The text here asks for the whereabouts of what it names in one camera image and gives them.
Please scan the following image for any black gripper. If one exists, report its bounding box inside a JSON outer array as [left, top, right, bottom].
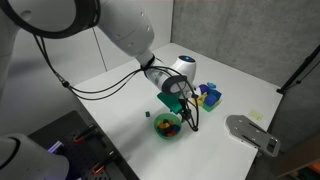
[[179, 108, 199, 132]]

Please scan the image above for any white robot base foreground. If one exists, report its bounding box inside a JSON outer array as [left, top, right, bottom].
[[0, 133, 69, 180]]

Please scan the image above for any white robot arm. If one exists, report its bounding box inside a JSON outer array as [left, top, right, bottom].
[[0, 0, 199, 131]]

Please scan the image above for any green plastic bowl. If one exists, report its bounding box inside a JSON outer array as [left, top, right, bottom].
[[154, 113, 182, 139]]

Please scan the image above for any yellow sticky note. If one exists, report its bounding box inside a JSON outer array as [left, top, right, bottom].
[[249, 110, 263, 121]]

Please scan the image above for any red black clamp lower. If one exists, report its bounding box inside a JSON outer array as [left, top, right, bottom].
[[92, 151, 116, 174]]

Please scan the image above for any red black clamp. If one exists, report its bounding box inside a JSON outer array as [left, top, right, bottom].
[[92, 151, 116, 174], [73, 124, 97, 143]]

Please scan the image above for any black perforated breadboard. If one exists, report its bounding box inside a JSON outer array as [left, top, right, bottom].
[[29, 111, 139, 180]]

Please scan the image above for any red black clamp upper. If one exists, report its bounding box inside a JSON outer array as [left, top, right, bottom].
[[73, 124, 97, 143]]

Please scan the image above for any black tripod leg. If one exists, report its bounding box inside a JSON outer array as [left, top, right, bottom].
[[276, 44, 320, 95]]

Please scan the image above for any green camera mount plate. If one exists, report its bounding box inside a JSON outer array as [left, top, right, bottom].
[[157, 93, 183, 114]]

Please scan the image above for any grey metal bracket plate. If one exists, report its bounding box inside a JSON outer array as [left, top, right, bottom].
[[225, 115, 281, 157]]

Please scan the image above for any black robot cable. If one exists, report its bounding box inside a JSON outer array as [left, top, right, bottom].
[[33, 34, 200, 132]]

